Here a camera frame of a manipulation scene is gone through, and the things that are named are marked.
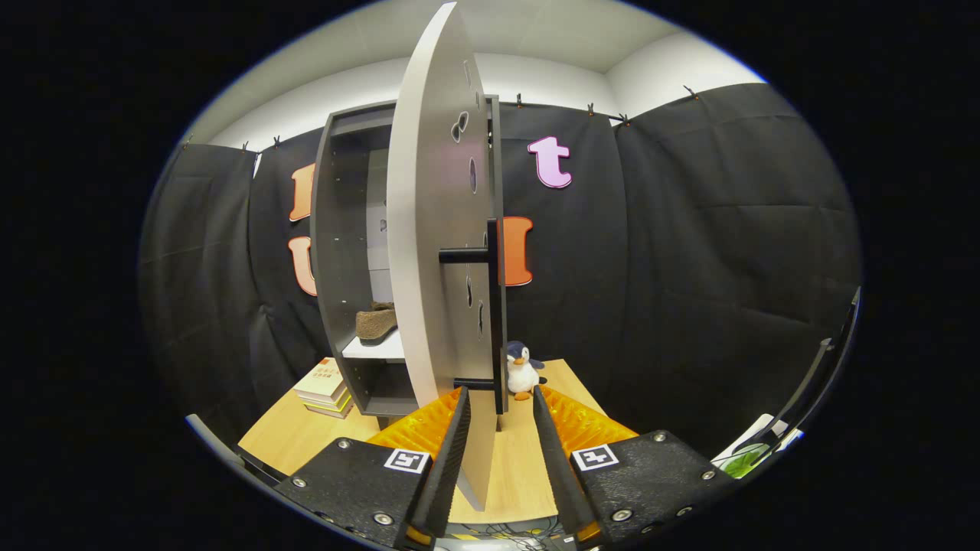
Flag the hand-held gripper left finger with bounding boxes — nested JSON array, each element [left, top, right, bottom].
[[274, 386, 472, 550]]

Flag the beige shoe cabinet door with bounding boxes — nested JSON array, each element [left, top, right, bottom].
[[385, 2, 510, 512]]

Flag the row of black clips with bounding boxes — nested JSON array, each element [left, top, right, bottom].
[[182, 84, 699, 152]]

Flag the white and green object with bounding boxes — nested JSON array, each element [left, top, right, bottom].
[[712, 413, 803, 479]]

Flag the dark grey shoe cabinet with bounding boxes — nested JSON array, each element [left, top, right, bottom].
[[310, 96, 502, 418]]

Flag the yellow edged book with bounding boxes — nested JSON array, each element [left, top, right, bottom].
[[302, 390, 353, 414]]

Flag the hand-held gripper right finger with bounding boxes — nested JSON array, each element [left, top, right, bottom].
[[532, 385, 740, 548]]

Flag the black backdrop cloth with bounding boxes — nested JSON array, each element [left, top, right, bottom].
[[140, 83, 864, 460]]

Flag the black metal stand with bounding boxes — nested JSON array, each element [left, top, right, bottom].
[[762, 287, 864, 460]]

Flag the penguin plush toy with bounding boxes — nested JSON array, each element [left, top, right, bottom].
[[505, 341, 548, 401]]

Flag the brown fluffy shoe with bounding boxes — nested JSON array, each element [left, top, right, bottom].
[[355, 302, 399, 345]]

